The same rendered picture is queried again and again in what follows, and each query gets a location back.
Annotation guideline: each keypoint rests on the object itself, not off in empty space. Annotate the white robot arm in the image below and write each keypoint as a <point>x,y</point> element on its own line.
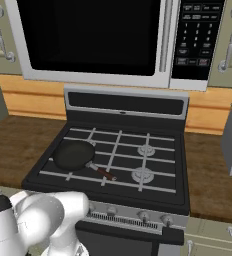
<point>51,216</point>

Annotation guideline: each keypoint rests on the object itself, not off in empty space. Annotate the black and silver stove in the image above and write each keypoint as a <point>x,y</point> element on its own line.
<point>128,156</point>

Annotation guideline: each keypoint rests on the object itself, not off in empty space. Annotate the silver stove knob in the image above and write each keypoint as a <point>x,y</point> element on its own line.
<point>143,216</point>
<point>112,210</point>
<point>92,207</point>
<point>167,219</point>

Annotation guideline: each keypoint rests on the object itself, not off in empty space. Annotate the white microwave oven black door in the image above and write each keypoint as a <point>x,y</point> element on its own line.
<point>88,36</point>

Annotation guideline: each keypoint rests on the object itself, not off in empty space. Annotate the beige drawer front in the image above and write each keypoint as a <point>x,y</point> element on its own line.
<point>11,190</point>
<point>208,233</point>

